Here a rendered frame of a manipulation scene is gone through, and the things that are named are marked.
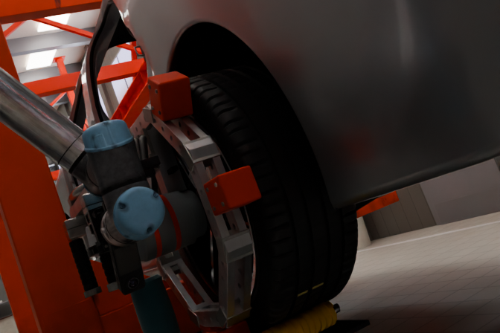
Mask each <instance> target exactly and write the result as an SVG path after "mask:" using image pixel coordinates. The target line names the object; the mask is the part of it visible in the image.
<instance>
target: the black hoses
mask: <svg viewBox="0 0 500 333"><path fill-rule="evenodd" d="M133 142H134V144H135V148H136V150H137V153H138V156H139V158H140V161H141V164H142V167H143V169H144V172H145V175H146V177H147V178H151V177H153V176H154V175H155V174H156V172H155V170H154V168H155V167H157V166H158V165H159V164H161V162H160V160H159V158H158V156H157V155H156V156H153V157H150V158H149V156H148V148H147V138H146V136H144V135H142V136H140V138H135V139H133ZM178 169H179V168H178V166H177V165H175V166H172V167H171V168H169V169H168V170H167V173H168V175H170V174H173V173H175V172H176V171H177V170H178Z"/></svg>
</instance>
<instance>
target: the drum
mask: <svg viewBox="0 0 500 333"><path fill-rule="evenodd" d="M160 197H161V199H162V201H163V202H164V208H165V214H164V220H163V222H162V223H161V225H160V227H159V228H158V229H157V230H156V232H155V233H154V234H153V235H151V236H149V237H148V238H146V239H142V240H140V241H139V242H137V246H138V252H139V256H140V260H141V261H144V262H147V261H150V260H151V259H155V258H158V257H160V256H163V255H165V254H167V253H171V252H173V251H175V250H178V249H181V248H184V247H186V246H188V245H192V244H194V243H195V242H196V238H198V237H200V236H204V235H205V233H206V231H207V219H206V215H205V211H204V209H203V206H202V203H201V201H200V200H199V198H198V197H197V195H196V194H195V193H194V192H193V191H191V190H186V191H184V192H180V191H178V190H177V191H174V192H171V193H164V194H161V195H160Z"/></svg>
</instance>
